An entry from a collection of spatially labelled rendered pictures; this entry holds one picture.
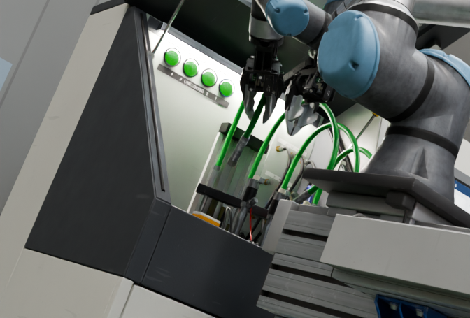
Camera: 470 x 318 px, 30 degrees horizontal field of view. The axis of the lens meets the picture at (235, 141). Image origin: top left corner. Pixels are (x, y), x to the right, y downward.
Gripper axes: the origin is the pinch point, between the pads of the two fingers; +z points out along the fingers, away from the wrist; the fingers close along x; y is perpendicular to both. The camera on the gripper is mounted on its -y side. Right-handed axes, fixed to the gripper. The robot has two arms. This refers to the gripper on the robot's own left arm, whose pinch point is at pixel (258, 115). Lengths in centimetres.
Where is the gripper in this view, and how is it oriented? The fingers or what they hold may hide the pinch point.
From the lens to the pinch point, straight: 193.0
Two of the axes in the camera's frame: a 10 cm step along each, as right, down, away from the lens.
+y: -1.1, 4.8, -8.7
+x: 9.9, 1.2, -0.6
